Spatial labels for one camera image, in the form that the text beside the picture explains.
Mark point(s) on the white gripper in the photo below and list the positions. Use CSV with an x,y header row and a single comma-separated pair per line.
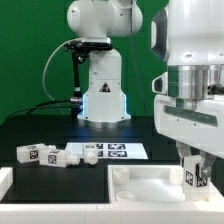
x,y
202,129

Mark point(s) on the white square tabletop part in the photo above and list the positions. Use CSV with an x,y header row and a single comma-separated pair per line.
x,y
148,183

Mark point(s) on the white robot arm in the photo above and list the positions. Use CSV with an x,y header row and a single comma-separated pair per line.
x,y
189,36

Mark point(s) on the white marker sheet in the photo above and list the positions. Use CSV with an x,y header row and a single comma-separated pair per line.
x,y
112,150

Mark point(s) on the white U-shaped fence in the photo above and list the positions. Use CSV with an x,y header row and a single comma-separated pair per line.
x,y
199,212

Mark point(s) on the black camera stand pole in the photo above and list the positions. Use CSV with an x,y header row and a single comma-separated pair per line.
x,y
76,101

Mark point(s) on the black camera on stand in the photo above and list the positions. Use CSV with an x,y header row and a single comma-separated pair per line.
x,y
88,43

